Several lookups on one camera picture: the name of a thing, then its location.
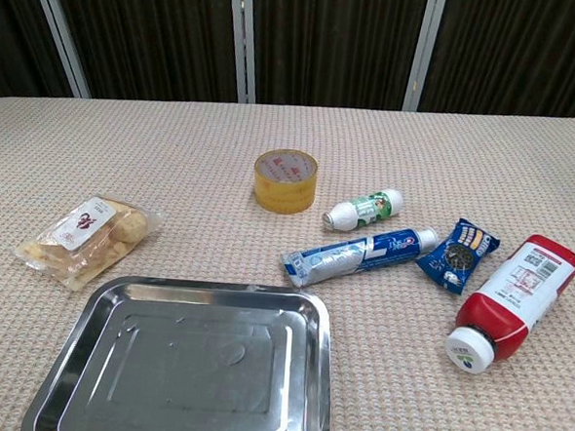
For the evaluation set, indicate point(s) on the yellow packing tape roll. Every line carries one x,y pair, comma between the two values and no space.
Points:
284,188

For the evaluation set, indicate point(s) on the blue snack packet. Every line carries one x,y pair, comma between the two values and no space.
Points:
458,257

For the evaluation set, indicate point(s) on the red white drink bottle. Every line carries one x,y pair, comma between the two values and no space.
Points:
516,300

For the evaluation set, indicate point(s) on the small white green bottle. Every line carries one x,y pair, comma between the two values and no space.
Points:
363,209

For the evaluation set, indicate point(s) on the blue white toothpaste tube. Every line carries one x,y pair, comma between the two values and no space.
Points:
358,256

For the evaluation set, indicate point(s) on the clear bag of pastries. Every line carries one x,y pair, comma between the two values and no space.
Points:
85,239

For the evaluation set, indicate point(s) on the stainless steel tray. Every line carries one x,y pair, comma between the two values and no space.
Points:
185,365

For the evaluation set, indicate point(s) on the beige woven tablecloth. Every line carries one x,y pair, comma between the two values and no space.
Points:
418,160

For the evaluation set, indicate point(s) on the grey metal partition post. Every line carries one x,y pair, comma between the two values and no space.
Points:
424,50
243,39
59,30

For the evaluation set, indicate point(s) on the dark ribbed partition panel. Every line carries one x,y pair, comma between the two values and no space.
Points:
332,42

